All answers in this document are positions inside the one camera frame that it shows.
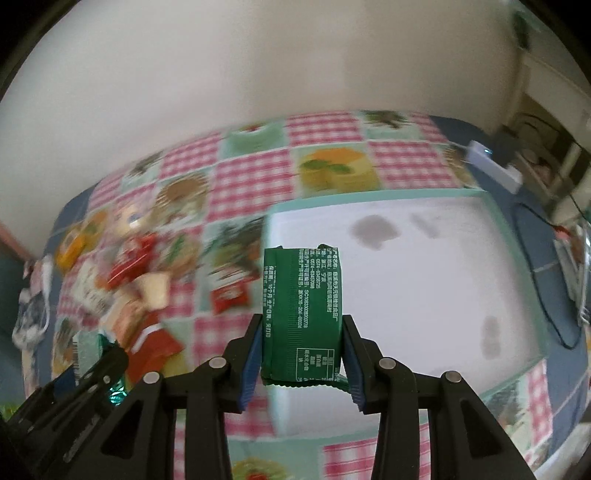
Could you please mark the dark green snack packet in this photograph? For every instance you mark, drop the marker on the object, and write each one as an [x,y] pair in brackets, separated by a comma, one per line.
[302,318]

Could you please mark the red brown packet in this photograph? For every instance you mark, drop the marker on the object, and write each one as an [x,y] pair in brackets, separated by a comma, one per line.
[150,348]

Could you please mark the orange snack packet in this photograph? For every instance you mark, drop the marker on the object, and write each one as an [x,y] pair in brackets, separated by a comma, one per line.
[70,248]

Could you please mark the silver walnut snack packet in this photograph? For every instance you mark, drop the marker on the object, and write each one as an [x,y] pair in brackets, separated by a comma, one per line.
[90,290]

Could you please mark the pudding jelly cup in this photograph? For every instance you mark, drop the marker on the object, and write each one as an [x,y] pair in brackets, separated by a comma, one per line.
[154,289]

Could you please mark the white tray with teal rim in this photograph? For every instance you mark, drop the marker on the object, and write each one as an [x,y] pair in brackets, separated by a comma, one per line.
[435,277]

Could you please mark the pink checkered food tablecloth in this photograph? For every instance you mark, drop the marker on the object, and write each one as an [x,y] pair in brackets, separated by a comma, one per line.
[206,201]

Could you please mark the light green barcode packet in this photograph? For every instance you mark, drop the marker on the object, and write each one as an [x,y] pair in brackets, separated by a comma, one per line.
[88,349]

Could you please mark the small red candy packet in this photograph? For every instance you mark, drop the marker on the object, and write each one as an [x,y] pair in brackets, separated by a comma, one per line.
[228,293]

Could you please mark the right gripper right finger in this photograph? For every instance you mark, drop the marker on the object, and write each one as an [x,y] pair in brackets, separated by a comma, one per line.
[466,441]

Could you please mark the blue white crumpled wrapper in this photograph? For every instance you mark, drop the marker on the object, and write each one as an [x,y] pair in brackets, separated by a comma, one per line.
[27,334]

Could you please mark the red snack packet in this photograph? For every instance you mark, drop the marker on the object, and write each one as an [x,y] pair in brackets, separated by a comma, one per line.
[132,259]

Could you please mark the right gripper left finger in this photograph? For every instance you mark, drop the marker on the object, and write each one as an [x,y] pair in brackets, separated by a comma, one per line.
[137,440]

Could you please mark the white power adapter with cable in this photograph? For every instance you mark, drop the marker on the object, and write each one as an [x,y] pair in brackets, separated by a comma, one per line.
[45,268]

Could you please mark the white box device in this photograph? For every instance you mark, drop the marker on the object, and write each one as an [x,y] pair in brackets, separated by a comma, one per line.
[480,157]

